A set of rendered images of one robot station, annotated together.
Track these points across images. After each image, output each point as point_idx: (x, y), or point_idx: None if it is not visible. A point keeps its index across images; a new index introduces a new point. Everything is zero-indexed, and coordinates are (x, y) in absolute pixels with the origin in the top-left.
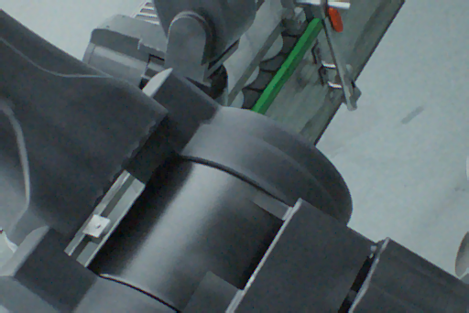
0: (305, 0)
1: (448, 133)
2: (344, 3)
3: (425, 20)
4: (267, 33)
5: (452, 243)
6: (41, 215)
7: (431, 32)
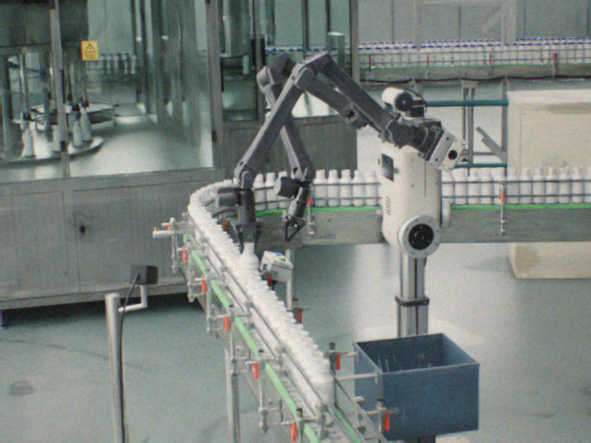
0: (235, 244)
1: (173, 440)
2: (249, 242)
3: (112, 413)
4: None
5: None
6: (391, 117)
7: None
